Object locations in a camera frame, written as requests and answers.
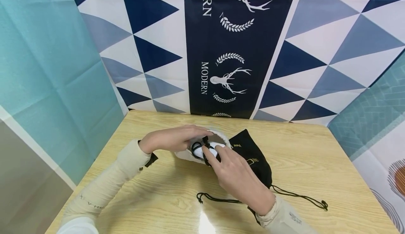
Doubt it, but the person's right hand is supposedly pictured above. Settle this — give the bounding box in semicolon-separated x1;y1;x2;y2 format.
201;144;276;216

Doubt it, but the person's left hand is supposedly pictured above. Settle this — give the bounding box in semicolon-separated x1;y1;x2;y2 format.
138;124;214;155

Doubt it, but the white device with black cable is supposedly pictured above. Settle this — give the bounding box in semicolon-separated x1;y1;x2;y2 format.
191;136;227;167

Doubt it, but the white fluffy pouch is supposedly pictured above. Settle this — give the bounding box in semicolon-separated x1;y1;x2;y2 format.
174;128;233;164

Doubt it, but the person's right forearm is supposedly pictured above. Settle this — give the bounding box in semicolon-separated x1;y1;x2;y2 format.
255;194;313;234

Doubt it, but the black wrist band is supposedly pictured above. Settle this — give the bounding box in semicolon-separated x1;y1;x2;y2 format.
138;140;159;168

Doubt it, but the black drawstring pouch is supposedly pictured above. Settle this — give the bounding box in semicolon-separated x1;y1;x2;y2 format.
196;129;329;212

